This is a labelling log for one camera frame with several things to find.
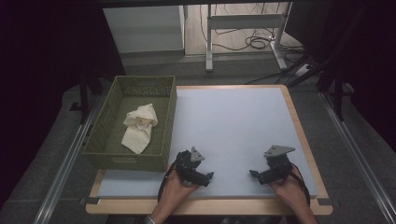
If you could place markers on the white power strip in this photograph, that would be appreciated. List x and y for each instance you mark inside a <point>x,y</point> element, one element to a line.
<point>302,71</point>

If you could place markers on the person's right hand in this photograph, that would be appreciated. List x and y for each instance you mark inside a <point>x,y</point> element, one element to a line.
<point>292,193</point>

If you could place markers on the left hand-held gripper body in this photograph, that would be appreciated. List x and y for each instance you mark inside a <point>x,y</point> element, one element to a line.
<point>184,163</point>

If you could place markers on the dark curtain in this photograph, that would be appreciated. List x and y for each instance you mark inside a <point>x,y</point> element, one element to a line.
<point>46,62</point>
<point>370,62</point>

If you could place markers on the cream patterned cloth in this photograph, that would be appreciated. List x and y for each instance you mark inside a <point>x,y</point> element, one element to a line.
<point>137,138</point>

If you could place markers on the white desk frame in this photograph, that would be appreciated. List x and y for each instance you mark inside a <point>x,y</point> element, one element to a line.
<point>243,21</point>

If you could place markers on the black stand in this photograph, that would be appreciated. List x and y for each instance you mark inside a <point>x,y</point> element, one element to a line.
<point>83,99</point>
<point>338,93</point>

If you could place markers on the metal floor rail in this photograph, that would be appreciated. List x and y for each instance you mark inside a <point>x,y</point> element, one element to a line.
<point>67,168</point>
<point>358,158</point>

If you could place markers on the green woven basket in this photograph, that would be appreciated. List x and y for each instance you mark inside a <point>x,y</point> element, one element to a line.
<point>104,140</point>

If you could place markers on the person's left hand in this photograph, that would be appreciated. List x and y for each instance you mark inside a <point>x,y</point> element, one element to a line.
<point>174,194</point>

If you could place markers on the black tape strip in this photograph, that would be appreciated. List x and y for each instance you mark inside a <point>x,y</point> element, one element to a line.
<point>325,201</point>

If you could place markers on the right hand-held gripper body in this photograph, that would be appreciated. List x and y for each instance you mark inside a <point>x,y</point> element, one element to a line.
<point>278,166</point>

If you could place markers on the light blue mat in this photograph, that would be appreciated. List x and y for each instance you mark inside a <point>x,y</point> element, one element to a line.
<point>236,124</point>

